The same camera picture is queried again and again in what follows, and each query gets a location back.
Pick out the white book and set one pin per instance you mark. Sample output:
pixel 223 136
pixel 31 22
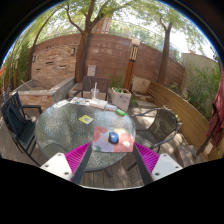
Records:
pixel 98 104

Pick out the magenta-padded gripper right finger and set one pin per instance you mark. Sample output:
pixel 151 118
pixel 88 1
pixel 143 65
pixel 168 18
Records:
pixel 146 156

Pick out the white wall box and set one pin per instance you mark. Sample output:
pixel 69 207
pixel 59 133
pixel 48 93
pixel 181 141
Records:
pixel 91 70

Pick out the thick forked tree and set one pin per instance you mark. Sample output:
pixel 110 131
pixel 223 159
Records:
pixel 83 50

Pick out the floral mouse pad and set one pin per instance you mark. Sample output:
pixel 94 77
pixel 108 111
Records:
pixel 100 141

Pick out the slim tree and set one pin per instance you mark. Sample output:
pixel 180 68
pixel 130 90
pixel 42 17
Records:
pixel 165 50

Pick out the beige stone slab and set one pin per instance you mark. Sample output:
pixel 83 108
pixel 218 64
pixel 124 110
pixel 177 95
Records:
pixel 140 85

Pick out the wooden garden lamp post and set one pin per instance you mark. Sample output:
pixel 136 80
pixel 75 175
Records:
pixel 131 63

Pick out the small pale booklet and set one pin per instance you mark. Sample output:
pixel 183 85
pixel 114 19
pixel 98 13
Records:
pixel 111 107

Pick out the colourful printed sheet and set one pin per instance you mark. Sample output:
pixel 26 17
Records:
pixel 78 101

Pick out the stone-clad garden counter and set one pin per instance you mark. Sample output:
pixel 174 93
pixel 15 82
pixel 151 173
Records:
pixel 40 92

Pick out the black and white printed sheet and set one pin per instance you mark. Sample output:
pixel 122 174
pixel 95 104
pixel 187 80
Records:
pixel 60 104

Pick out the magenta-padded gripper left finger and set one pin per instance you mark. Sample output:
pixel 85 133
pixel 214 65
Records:
pixel 78 156

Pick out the dark wall lamp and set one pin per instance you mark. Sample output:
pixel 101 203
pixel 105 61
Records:
pixel 72 51

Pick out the dark wicker armchair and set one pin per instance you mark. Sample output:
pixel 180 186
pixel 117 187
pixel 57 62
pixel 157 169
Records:
pixel 165 123

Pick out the brown stone block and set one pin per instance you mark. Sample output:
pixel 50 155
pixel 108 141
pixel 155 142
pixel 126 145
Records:
pixel 185 155

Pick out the yellow square card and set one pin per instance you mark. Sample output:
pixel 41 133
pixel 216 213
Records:
pixel 86 119

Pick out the black slatted armchair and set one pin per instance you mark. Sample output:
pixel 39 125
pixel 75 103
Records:
pixel 20 123

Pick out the curved wooden bench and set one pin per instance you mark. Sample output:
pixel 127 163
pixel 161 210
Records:
pixel 186 110

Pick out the white planter box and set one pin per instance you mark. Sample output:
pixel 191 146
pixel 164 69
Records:
pixel 120 98

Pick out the red cloth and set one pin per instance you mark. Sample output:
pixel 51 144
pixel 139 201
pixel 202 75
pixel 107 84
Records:
pixel 218 116

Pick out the blue computer mouse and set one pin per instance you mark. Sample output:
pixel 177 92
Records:
pixel 113 137

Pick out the dark wooden chair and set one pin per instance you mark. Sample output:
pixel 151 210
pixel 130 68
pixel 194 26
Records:
pixel 101 83

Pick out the small green packet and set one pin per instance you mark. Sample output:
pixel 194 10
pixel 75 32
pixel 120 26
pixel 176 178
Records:
pixel 120 112

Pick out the clear plastic cup with straw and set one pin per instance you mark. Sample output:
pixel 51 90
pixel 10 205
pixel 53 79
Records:
pixel 95 94

